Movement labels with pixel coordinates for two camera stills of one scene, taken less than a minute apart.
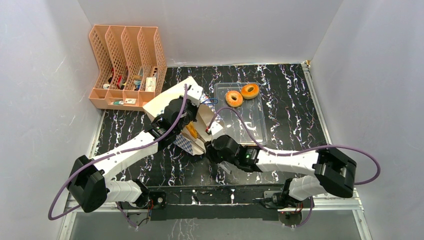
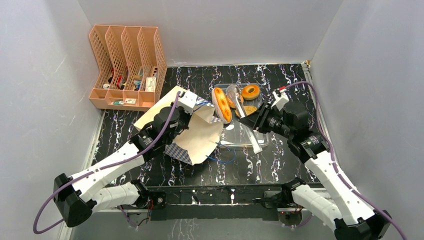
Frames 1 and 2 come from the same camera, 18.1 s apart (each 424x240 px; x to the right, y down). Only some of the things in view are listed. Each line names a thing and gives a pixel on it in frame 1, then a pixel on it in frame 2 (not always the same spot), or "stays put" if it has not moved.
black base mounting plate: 258,203 stays put
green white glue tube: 120,102 stays put
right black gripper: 211,151 -> 262,117
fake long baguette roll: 191,127 -> 222,105
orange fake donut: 249,95 stays put
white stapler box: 150,84 stays put
